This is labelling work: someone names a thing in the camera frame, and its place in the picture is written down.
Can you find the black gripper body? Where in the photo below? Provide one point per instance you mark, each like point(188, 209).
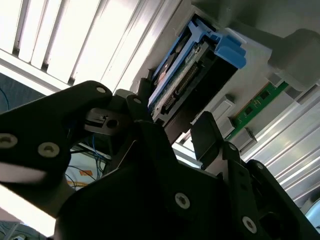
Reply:
point(125, 212)

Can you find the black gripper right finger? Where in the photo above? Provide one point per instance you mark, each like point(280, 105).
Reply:
point(207, 140)

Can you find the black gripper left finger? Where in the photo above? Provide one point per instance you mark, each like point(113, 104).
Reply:
point(50, 120)

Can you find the hard disk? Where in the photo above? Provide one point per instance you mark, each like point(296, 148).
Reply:
point(212, 82)

